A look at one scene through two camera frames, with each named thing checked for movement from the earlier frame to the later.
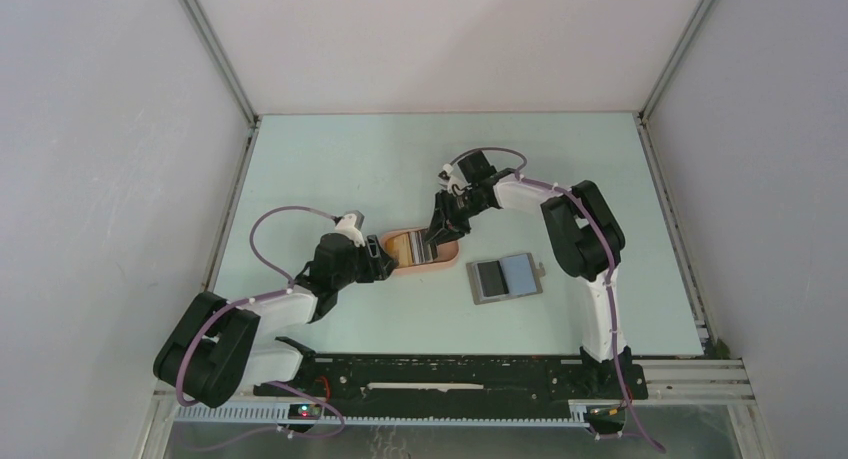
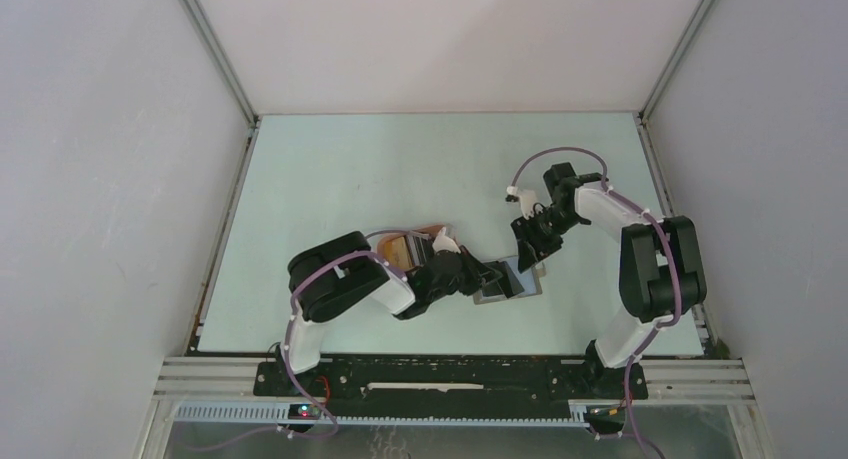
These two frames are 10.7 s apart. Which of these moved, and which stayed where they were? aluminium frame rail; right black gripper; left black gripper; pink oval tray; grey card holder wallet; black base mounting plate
Moved: right black gripper; left black gripper
Stayed: aluminium frame rail; pink oval tray; grey card holder wallet; black base mounting plate
